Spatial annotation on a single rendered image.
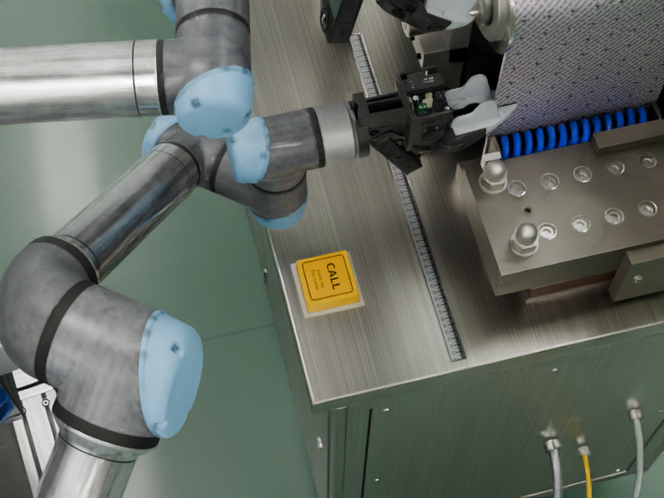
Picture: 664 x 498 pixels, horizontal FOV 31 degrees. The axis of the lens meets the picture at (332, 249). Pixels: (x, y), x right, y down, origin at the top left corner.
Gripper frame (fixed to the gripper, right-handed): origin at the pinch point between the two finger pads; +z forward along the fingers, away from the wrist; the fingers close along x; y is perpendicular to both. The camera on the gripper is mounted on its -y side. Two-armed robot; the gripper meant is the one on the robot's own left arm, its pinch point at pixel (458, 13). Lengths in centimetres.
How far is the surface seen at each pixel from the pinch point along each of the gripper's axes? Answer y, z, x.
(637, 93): 1.8, 31.2, -4.3
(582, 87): -0.4, 22.0, -4.3
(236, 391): -116, 56, 9
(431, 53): -9.5, 6.1, 3.0
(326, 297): -37.5, 5.6, -17.0
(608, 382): -30, 51, -30
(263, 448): -115, 58, -4
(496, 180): -12.4, 14.7, -12.3
